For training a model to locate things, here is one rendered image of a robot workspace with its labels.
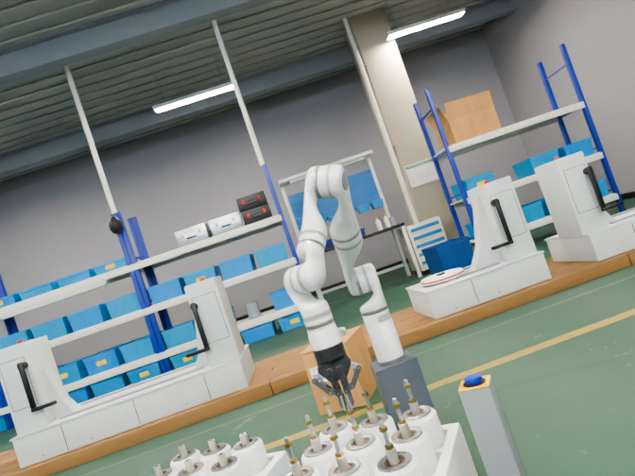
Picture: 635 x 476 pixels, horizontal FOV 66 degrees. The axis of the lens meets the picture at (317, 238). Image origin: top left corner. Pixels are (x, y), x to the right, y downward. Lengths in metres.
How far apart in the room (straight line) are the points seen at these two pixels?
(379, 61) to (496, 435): 7.07
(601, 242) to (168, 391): 2.92
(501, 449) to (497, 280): 2.18
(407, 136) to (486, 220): 4.30
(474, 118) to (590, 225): 3.05
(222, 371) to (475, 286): 1.69
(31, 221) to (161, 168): 2.62
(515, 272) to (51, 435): 3.05
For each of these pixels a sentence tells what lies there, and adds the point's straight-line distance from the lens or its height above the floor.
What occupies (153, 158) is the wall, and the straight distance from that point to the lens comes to 10.02.
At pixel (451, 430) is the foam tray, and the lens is 1.37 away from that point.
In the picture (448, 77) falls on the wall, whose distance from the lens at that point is 10.60.
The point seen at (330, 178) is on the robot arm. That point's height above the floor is 0.89.
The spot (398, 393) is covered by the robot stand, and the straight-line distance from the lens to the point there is 1.64.
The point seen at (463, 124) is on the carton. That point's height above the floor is 1.65.
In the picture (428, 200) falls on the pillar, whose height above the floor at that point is 0.95.
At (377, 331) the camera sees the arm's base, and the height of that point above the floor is 0.42.
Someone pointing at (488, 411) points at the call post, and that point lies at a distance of 1.21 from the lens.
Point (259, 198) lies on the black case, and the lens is 5.80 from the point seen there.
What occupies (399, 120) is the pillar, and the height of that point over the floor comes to 2.25.
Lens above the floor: 0.71
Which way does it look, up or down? 2 degrees up
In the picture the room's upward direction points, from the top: 19 degrees counter-clockwise
